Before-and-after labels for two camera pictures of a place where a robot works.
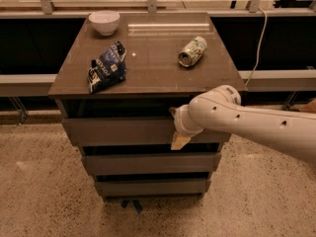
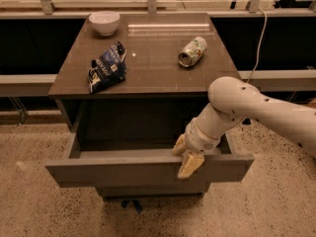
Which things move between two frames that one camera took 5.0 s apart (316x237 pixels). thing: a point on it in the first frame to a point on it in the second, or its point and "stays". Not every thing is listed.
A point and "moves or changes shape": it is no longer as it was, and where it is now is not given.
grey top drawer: (86, 131) moves or changes shape
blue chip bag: (108, 70) stays
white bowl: (106, 22) stays
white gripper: (179, 121) to (201, 140)
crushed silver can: (193, 52) stays
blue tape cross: (135, 202) stays
